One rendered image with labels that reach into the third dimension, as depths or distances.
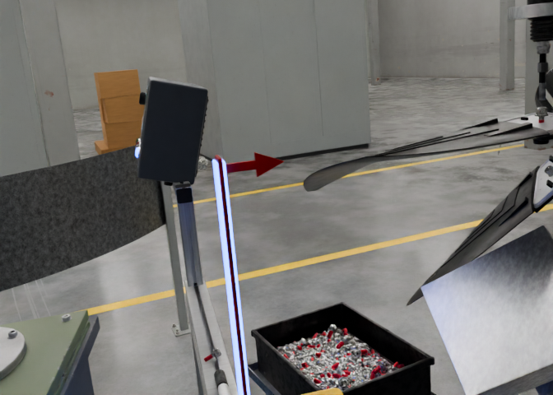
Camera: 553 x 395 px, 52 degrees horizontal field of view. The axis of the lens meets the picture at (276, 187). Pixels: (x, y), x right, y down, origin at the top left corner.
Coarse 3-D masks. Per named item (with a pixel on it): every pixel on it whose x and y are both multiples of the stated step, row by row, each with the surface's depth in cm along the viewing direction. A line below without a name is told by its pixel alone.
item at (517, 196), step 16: (528, 176) 74; (512, 192) 78; (528, 192) 71; (496, 208) 79; (512, 208) 73; (528, 208) 69; (480, 224) 81; (496, 224) 74; (512, 224) 70; (464, 240) 84; (480, 240) 75; (496, 240) 71; (464, 256) 76; (448, 272) 77
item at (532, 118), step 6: (528, 114) 65; (534, 114) 65; (552, 114) 63; (504, 120) 65; (510, 120) 65; (516, 120) 64; (522, 120) 64; (528, 120) 63; (534, 120) 62; (546, 120) 61; (552, 120) 61; (534, 126) 60; (540, 126) 59; (546, 126) 59; (552, 126) 58; (552, 132) 56
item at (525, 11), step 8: (512, 8) 58; (520, 8) 57; (528, 8) 56; (536, 8) 56; (544, 8) 55; (552, 8) 55; (512, 16) 58; (520, 16) 57; (528, 16) 56; (536, 16) 57
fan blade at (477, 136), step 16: (464, 128) 63; (480, 128) 61; (496, 128) 59; (512, 128) 57; (528, 128) 57; (416, 144) 59; (432, 144) 57; (448, 144) 55; (464, 144) 53; (480, 144) 53; (496, 144) 53; (352, 160) 47; (368, 160) 48; (384, 160) 49; (320, 176) 59; (336, 176) 65
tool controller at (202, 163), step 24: (144, 96) 127; (168, 96) 107; (192, 96) 108; (144, 120) 108; (168, 120) 108; (192, 120) 109; (144, 144) 108; (168, 144) 109; (192, 144) 110; (144, 168) 109; (168, 168) 110; (192, 168) 111
